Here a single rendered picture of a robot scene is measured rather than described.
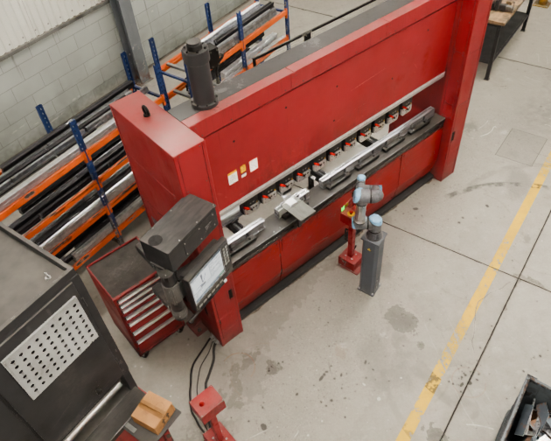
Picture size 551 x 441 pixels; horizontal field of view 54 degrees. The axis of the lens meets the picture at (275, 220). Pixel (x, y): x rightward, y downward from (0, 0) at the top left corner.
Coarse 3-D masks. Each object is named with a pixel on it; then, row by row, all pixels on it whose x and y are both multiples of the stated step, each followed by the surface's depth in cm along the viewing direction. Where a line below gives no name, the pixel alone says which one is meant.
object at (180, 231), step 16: (176, 208) 359; (192, 208) 358; (208, 208) 357; (160, 224) 350; (176, 224) 349; (192, 224) 348; (208, 224) 360; (144, 240) 341; (160, 240) 340; (176, 240) 339; (192, 240) 351; (160, 256) 341; (176, 256) 342; (160, 272) 355; (176, 272) 366; (176, 288) 371; (176, 304) 379
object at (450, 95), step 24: (480, 0) 485; (456, 24) 513; (480, 24) 508; (456, 48) 527; (480, 48) 532; (456, 72) 542; (432, 96) 582; (456, 96) 557; (456, 120) 579; (456, 144) 613; (432, 168) 639
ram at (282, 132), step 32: (416, 32) 482; (448, 32) 517; (352, 64) 445; (384, 64) 475; (416, 64) 509; (288, 96) 414; (320, 96) 440; (352, 96) 469; (384, 96) 502; (224, 128) 386; (256, 128) 409; (288, 128) 434; (320, 128) 462; (352, 128) 495; (224, 160) 404; (288, 160) 456; (224, 192) 424; (256, 192) 451
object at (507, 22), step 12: (492, 0) 728; (504, 0) 756; (516, 0) 754; (492, 12) 734; (504, 12) 732; (516, 12) 857; (528, 12) 848; (492, 24) 726; (504, 24) 713; (516, 24) 830; (492, 36) 811; (504, 36) 809; (492, 48) 747; (480, 60) 768; (492, 60) 759
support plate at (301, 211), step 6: (294, 198) 495; (300, 204) 488; (306, 204) 488; (288, 210) 484; (294, 210) 484; (300, 210) 483; (306, 210) 483; (312, 210) 482; (294, 216) 480; (300, 216) 478; (306, 216) 477
